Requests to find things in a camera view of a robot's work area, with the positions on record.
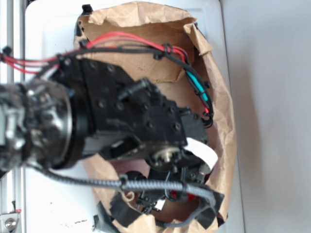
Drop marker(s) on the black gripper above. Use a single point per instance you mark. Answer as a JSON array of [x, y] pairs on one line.
[[158, 179]]

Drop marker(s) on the red paper ball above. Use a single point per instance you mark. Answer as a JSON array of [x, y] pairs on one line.
[[192, 196]]

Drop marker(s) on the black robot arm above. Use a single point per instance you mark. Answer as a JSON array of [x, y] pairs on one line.
[[88, 107]]

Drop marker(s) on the brown paper bag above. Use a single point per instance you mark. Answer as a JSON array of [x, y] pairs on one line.
[[161, 23]]

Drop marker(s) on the aluminium frame rail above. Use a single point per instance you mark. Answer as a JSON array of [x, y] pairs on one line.
[[12, 184]]

